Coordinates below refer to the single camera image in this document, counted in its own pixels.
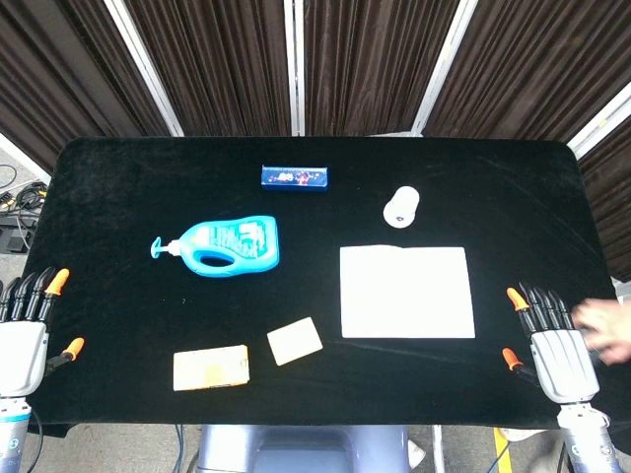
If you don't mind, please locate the black table cloth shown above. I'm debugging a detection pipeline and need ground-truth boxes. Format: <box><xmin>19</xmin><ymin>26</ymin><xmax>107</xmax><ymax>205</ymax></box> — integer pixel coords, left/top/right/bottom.
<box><xmin>25</xmin><ymin>136</ymin><xmax>621</xmax><ymax>438</ymax></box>

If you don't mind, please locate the small beige card pad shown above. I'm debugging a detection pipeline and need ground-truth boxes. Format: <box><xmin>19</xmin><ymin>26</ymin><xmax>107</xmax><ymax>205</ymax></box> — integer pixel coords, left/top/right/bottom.
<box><xmin>266</xmin><ymin>316</ymin><xmax>324</xmax><ymax>368</ymax></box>

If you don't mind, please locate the dark blue printed box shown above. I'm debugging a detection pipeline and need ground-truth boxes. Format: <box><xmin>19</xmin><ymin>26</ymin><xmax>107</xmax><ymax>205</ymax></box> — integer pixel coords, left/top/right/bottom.
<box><xmin>260</xmin><ymin>164</ymin><xmax>330</xmax><ymax>194</ymax></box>

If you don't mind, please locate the blue pump detergent bottle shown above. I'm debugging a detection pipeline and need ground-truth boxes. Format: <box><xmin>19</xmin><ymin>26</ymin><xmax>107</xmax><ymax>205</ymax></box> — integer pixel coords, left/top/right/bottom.
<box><xmin>150</xmin><ymin>214</ymin><xmax>281</xmax><ymax>279</ymax></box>

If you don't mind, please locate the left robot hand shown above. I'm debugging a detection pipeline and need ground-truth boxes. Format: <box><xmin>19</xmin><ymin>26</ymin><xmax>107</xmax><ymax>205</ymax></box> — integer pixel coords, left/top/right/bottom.
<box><xmin>0</xmin><ymin>267</ymin><xmax>86</xmax><ymax>399</ymax></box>

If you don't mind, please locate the yellow floor tape strip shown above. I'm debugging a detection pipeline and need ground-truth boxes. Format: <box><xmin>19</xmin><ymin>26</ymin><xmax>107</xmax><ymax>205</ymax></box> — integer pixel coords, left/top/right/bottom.
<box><xmin>485</xmin><ymin>427</ymin><xmax>514</xmax><ymax>473</ymax></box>

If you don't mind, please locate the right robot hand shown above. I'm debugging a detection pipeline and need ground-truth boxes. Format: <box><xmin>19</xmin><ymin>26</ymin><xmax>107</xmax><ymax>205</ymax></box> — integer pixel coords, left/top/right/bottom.
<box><xmin>502</xmin><ymin>282</ymin><xmax>601</xmax><ymax>406</ymax></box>

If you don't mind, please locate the blurred human hand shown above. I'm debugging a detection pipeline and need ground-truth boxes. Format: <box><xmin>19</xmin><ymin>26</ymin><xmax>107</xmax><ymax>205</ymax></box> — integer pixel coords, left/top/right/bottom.
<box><xmin>574</xmin><ymin>298</ymin><xmax>631</xmax><ymax>367</ymax></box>

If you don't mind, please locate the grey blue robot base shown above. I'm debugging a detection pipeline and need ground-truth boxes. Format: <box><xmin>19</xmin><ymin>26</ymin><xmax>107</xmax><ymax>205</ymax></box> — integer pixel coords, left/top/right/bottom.
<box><xmin>196</xmin><ymin>424</ymin><xmax>411</xmax><ymax>473</ymax></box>

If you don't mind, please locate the white paper sheet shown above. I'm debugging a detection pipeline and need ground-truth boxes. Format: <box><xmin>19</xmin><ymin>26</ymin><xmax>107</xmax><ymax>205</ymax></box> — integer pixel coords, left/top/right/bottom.
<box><xmin>339</xmin><ymin>244</ymin><xmax>477</xmax><ymax>340</ymax></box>

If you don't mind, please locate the black floor box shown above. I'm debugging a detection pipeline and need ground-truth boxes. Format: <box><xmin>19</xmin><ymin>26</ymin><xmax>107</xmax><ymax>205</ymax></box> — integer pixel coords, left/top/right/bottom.
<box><xmin>0</xmin><ymin>212</ymin><xmax>38</xmax><ymax>254</ymax></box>

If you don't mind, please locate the black cable bundle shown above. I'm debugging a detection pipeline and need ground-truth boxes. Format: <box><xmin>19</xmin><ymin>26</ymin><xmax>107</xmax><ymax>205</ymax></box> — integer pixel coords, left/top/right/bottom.
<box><xmin>0</xmin><ymin>164</ymin><xmax>49</xmax><ymax>218</ymax></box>

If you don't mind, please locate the dark brown curtain screen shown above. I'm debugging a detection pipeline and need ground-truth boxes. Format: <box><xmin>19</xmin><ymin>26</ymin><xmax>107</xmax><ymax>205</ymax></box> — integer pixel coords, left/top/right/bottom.
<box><xmin>0</xmin><ymin>0</ymin><xmax>631</xmax><ymax>283</ymax></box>

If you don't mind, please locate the white cylindrical cup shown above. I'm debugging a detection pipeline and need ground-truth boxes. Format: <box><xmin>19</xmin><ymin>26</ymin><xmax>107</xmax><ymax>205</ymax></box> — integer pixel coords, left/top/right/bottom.
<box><xmin>383</xmin><ymin>184</ymin><xmax>421</xmax><ymax>230</ymax></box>

